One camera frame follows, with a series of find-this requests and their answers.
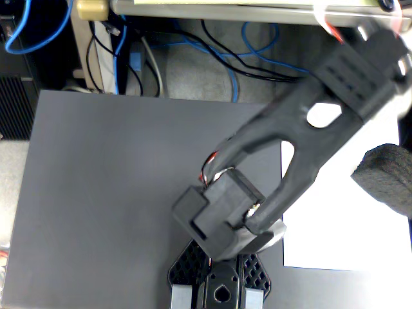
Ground black foam cube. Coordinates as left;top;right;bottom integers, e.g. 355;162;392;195
350;144;412;220

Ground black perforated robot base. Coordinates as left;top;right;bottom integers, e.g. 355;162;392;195
167;238;272;309

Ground small blue box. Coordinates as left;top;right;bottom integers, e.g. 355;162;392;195
129;51;143;72

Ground dark grey work mat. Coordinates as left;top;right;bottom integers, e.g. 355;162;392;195
1;89;412;309

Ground beige desk leg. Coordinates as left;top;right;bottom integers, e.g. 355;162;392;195
70;0;118;95

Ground white paper sheet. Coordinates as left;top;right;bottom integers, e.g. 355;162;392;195
280;93;412;273

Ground clear network plug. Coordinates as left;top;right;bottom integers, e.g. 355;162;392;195
105;21;122;36

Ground beige plastic cap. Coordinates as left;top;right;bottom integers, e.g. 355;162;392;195
75;0;109;21

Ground black vented case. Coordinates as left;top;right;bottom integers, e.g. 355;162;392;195
0;75;36;141

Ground black desk object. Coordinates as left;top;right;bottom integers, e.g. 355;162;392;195
376;0;400;11

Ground red white servo cable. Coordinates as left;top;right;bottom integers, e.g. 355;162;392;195
391;9;403;33
201;149;236;187
312;3;346;44

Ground long blue floor cable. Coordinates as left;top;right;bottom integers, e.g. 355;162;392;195
151;21;312;104

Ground grey white cable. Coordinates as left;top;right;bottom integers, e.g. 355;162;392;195
141;37;165;97

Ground black floor cable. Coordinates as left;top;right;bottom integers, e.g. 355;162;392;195
201;19;310;83

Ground thin black cable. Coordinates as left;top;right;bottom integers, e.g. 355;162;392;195
127;64;144;97
86;21;113;94

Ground blue cable with plug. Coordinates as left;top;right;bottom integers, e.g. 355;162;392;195
113;19;128;95

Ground looped blue network cable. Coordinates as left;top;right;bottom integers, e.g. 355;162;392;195
5;0;74;55

